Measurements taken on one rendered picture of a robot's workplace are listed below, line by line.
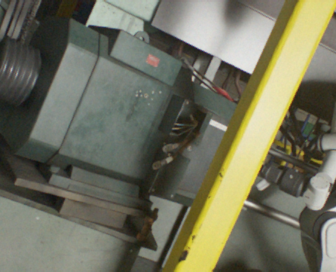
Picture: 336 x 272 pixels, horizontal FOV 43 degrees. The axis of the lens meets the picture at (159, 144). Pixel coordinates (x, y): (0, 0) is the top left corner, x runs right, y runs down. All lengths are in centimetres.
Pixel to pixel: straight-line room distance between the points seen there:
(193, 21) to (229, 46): 21
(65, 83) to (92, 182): 33
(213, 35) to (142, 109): 80
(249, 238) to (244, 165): 114
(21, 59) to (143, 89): 38
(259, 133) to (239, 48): 103
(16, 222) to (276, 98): 87
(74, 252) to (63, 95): 52
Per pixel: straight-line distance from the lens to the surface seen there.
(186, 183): 155
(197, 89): 153
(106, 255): 148
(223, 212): 114
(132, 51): 134
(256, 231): 224
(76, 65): 128
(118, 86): 133
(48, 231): 145
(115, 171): 141
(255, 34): 215
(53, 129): 130
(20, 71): 138
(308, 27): 118
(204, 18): 207
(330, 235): 178
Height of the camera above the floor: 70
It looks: 4 degrees down
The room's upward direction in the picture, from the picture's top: 24 degrees clockwise
